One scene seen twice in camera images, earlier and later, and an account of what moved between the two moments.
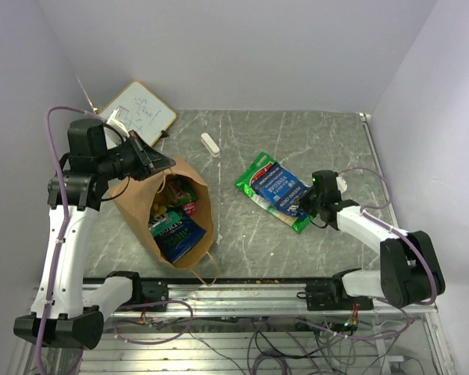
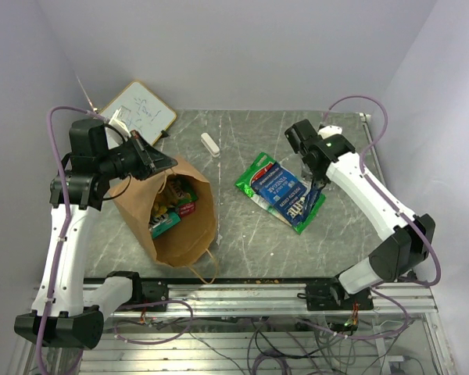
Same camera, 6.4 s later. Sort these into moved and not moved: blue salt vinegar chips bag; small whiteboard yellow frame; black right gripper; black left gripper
Moved: black right gripper
Not moved: black left gripper; blue salt vinegar chips bag; small whiteboard yellow frame
